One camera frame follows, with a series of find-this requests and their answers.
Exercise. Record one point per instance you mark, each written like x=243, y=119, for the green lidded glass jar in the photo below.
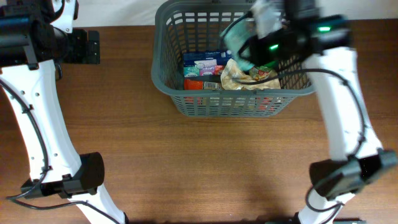
x=263, y=72

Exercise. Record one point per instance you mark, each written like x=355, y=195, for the blue tissue box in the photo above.
x=197, y=64

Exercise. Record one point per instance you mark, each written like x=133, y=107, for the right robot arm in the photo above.
x=323, y=45

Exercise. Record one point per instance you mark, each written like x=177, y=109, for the beige food pouch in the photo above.
x=233, y=78

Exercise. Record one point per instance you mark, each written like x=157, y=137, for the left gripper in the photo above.
x=82, y=41

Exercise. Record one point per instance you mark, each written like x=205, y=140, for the orange pasta package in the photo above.
x=196, y=84

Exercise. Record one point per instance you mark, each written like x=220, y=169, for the grey plastic laundry basket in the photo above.
x=194, y=26

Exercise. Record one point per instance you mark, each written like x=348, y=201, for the mint green snack packet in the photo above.
x=234, y=37

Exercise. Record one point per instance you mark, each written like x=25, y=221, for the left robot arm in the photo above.
x=36, y=38

